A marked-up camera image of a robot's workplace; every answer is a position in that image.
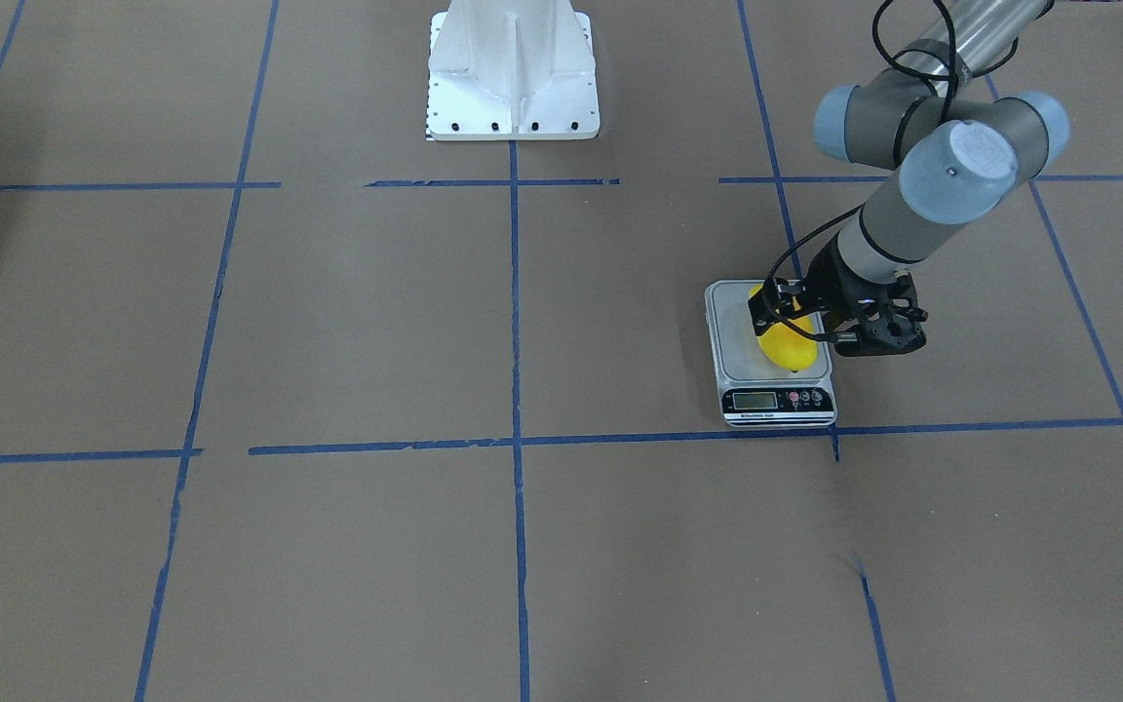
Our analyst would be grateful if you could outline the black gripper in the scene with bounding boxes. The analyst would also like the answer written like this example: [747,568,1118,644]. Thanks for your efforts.
[760,240,879,338]

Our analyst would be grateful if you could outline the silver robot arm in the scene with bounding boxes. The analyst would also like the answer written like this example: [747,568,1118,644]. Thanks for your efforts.
[748,1,1072,356]

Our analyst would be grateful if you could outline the grey digital kitchen scale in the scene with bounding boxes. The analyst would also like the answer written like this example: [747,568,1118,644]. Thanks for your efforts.
[705,280,837,428]

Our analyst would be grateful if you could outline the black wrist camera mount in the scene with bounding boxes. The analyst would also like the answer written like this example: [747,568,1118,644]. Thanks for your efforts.
[833,274,928,357]

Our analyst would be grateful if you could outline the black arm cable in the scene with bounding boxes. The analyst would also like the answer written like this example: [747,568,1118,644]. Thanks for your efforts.
[747,0,973,344]

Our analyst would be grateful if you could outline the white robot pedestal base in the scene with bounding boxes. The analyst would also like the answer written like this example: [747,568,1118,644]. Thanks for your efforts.
[424,1,601,142]

